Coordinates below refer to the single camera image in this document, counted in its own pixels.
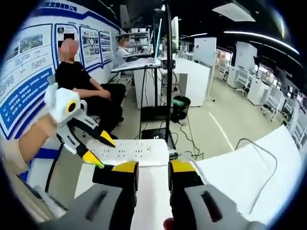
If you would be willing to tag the monitor on stand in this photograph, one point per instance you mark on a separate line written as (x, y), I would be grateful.
(175, 33)

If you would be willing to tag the person's left hand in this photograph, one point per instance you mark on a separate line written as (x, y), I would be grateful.
(52, 103)

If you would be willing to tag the ceiling light strip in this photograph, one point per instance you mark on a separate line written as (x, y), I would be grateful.
(263, 38)

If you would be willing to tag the white table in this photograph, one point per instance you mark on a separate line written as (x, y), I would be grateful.
(227, 172)

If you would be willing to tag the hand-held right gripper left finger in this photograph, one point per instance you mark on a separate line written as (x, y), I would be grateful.
(100, 206)

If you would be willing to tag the black waste bin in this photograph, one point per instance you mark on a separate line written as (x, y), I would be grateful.
(181, 105)

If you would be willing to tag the white counter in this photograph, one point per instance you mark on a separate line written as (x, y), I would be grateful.
(192, 81)

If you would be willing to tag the blue white wall poster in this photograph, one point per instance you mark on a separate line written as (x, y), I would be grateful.
(26, 79)

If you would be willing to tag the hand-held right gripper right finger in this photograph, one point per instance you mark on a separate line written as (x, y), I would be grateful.
(206, 206)

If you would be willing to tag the whiteboard on stand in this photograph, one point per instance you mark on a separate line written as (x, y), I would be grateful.
(206, 52)

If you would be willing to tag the white power strip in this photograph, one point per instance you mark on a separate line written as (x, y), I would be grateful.
(134, 153)

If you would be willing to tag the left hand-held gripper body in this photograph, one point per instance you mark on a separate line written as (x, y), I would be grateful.
(68, 105)

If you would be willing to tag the black tripod stand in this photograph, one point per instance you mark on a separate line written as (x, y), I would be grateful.
(169, 95)

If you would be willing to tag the white ceiling panel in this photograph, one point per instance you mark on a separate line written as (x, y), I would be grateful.
(233, 10)

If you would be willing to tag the white standing desk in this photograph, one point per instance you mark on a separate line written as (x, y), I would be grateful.
(134, 64)

